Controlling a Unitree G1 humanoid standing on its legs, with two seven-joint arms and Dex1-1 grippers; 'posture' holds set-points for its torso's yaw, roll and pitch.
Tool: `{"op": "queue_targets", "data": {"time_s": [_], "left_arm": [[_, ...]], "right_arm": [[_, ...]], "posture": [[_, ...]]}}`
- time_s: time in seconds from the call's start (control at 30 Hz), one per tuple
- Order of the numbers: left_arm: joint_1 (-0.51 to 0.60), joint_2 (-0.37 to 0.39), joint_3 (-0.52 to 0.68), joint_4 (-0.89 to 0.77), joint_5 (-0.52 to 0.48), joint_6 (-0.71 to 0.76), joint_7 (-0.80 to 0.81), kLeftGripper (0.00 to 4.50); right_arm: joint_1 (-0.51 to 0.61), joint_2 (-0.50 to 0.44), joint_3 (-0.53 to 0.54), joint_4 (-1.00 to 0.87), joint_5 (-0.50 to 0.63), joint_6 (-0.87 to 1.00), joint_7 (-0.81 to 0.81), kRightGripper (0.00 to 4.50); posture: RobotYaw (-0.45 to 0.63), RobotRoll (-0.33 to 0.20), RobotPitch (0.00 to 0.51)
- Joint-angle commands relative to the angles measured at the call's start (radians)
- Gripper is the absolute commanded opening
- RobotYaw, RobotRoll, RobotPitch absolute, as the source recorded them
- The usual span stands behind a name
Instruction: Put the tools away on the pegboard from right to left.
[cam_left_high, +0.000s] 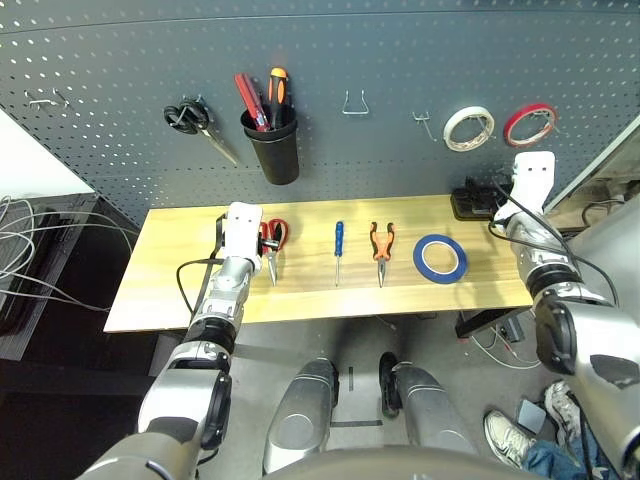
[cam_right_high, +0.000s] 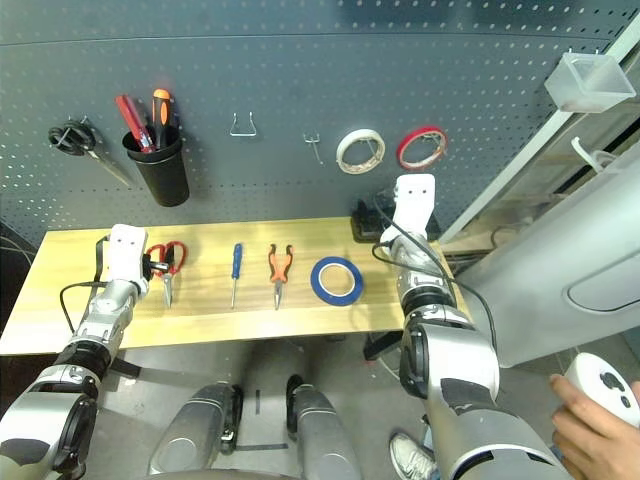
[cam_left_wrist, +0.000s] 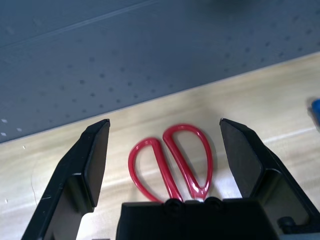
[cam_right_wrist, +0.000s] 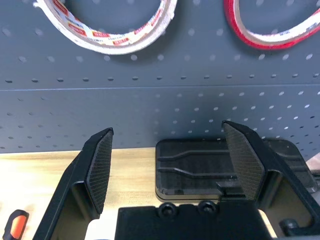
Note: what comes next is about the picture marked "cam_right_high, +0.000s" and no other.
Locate red handled scissors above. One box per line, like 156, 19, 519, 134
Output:
145, 240, 189, 310

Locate black handled scissors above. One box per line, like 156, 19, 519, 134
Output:
48, 117, 134, 188

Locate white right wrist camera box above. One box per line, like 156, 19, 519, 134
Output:
392, 174, 435, 239

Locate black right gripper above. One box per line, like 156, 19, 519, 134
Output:
373, 188, 401, 224

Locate black plastic tool case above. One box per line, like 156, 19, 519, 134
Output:
351, 199, 442, 245

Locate white plastic hook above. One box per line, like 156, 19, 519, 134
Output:
571, 136, 619, 174

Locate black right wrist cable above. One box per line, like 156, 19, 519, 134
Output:
372, 199, 497, 352

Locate blue tape roll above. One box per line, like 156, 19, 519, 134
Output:
309, 255, 366, 307

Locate silver tape peg hook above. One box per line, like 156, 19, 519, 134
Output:
303, 130, 325, 167

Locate white sneaker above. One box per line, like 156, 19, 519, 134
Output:
389, 432, 437, 480

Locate blue handled screwdriver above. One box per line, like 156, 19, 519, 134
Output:
230, 242, 244, 310

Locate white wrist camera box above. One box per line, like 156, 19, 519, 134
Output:
392, 174, 435, 239
106, 223, 150, 294

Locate white tape roll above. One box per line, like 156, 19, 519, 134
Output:
335, 128, 387, 175

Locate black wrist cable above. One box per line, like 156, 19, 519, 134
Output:
59, 234, 112, 332
372, 199, 497, 352

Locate orange handled pliers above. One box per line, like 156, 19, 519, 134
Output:
267, 243, 295, 312

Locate large white machine casing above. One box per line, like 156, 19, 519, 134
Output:
439, 149, 640, 369

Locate black tool cup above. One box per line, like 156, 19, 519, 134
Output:
122, 124, 191, 208

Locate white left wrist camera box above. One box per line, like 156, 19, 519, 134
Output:
106, 223, 150, 294

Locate aluminium frame post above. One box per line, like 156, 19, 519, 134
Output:
439, 9, 640, 242

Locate silver robot leg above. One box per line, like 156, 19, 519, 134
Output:
148, 382, 245, 477
285, 374, 362, 480

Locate grey perforated pegboard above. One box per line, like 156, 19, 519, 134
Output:
0, 0, 640, 242

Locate silver robot left leg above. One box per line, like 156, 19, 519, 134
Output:
148, 382, 245, 477

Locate silver scissors peg hook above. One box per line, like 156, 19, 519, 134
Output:
58, 115, 90, 149

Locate red tape roll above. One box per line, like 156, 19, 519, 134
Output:
396, 125, 449, 172

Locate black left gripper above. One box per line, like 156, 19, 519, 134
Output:
141, 252, 169, 275

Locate orange black handled screwdriver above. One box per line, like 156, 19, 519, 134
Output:
151, 88, 173, 150

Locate clear plastic bin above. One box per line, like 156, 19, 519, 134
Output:
543, 52, 637, 113

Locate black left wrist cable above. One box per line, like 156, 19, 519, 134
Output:
59, 234, 112, 332

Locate white remote controller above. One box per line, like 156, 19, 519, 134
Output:
563, 352, 640, 429

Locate red handled screwdriver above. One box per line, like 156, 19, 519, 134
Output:
115, 94, 157, 154

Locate person's hand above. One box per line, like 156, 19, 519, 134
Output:
548, 374, 640, 480

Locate silver wire pliers holder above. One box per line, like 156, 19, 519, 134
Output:
229, 112, 259, 138

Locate silver robot right leg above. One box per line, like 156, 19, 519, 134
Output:
285, 374, 362, 480

